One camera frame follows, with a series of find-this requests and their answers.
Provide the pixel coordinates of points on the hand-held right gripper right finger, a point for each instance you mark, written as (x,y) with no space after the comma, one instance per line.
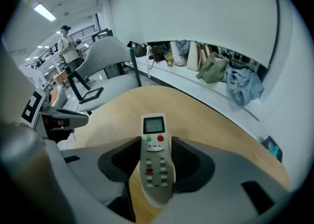
(220,174)

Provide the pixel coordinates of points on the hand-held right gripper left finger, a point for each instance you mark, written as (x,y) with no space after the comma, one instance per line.
(83,169)

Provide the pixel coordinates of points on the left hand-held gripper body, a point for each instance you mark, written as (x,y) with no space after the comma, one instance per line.
(61,116)

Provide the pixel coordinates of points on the white remote control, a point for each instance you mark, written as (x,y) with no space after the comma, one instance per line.
(155,169)

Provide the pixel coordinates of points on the black bin with teal items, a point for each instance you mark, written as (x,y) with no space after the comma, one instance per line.
(273,148)

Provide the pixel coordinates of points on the person's left hand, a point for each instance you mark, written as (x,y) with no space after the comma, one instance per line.
(59,122)

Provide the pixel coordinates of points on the wooden table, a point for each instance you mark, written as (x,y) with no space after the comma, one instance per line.
(196,120)

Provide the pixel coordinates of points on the grey upholstered armchair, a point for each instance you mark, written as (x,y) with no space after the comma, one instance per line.
(105,58)

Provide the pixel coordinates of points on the blue denim garment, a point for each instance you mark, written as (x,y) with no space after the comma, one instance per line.
(243,85)

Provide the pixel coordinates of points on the black handbag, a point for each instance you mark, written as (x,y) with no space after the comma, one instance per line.
(140,50)

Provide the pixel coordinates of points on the olive green bag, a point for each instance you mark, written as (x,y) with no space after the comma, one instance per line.
(213,69)

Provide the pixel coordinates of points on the white hanging cloth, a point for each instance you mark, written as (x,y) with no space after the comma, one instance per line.
(148,58)

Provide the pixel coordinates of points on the ceiling light panel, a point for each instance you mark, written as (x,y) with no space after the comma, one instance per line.
(44,12)

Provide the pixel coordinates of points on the dark brown handbag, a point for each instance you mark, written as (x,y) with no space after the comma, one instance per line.
(158,53)

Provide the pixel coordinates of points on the cream tote bag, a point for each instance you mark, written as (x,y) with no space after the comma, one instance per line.
(193,58)

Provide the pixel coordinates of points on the yellow handbag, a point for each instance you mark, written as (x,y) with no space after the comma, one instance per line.
(169,59)

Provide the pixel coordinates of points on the pale pink bag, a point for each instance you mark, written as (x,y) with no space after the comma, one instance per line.
(177,59)

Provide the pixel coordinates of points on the tan tote bag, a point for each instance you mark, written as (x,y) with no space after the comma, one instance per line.
(206,50)

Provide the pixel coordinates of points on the plaid cloth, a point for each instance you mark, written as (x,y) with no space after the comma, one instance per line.
(183,47)

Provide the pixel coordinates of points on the black wall pipe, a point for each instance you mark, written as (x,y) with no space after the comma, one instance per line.
(276,21)

